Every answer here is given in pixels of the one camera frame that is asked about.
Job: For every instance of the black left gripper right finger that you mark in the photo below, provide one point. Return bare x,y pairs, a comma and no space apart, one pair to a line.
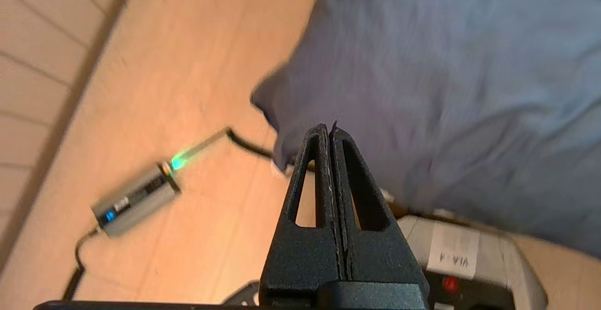
380,263

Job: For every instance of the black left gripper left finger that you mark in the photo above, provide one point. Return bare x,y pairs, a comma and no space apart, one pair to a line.
300,267

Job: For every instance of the white black-rimmed robot base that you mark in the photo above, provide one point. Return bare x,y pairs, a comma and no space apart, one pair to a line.
493,263

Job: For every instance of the grey power adapter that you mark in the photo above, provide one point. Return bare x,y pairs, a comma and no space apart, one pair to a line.
134,199

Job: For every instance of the blue-grey bed sheet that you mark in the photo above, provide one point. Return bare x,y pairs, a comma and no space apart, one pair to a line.
446,89

